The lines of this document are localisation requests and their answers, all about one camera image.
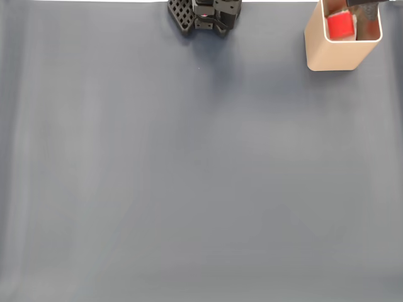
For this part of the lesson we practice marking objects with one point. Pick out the grey table mat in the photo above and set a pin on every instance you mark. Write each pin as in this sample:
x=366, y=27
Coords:
x=201, y=188

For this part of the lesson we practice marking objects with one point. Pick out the red cube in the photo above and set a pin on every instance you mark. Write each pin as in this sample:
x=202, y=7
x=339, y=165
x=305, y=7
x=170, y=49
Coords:
x=340, y=26

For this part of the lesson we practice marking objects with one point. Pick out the white crumpled tissue paper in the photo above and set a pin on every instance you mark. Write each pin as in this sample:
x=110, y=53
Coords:
x=354, y=28

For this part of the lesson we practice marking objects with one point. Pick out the beige rounded box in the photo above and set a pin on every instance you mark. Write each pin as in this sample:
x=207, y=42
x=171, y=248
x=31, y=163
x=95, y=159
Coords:
x=330, y=56

